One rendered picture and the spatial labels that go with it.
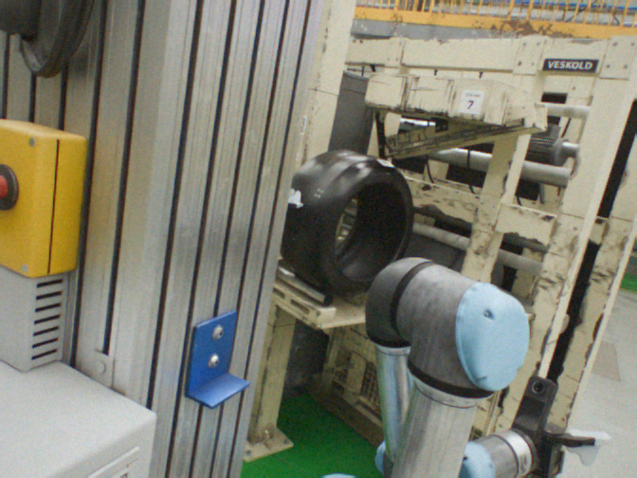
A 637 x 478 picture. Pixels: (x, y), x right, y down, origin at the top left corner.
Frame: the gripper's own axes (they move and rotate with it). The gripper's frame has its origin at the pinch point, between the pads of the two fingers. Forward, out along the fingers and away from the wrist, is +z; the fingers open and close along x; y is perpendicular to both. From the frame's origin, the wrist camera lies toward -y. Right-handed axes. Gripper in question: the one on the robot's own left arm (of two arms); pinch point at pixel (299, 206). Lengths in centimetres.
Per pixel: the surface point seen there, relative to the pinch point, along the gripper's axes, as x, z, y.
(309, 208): -4.5, 1.1, 0.6
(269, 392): 26, 34, -92
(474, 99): -29, 41, 53
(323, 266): -10.8, 9.5, -18.6
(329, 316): -10.7, 19.7, -37.8
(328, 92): 27, 22, 45
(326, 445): 12, 68, -117
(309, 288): -0.5, 15.5, -30.7
